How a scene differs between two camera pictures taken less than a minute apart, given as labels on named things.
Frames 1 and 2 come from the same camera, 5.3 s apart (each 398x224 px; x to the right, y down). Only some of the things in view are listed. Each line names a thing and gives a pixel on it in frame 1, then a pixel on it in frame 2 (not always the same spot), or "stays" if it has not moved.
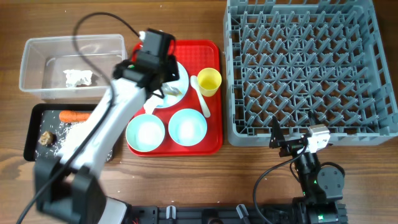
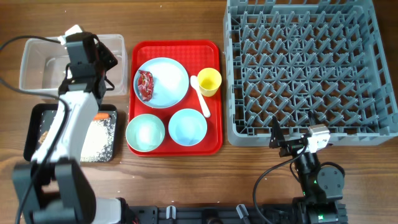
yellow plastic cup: x=209 y=80 stays
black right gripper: x=278 y=140 stays
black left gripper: x=169 y=76 → x=106 y=58
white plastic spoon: x=204 y=106 stays
